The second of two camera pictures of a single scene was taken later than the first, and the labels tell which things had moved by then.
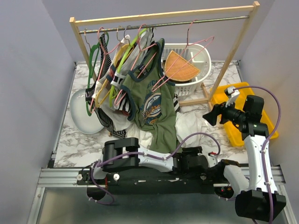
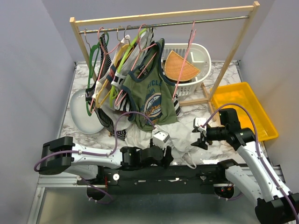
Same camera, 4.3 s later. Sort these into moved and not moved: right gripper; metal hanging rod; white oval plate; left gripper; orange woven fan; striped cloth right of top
Moved: right gripper; left gripper
Not moved: striped cloth right of top; white oval plate; orange woven fan; metal hanging rod
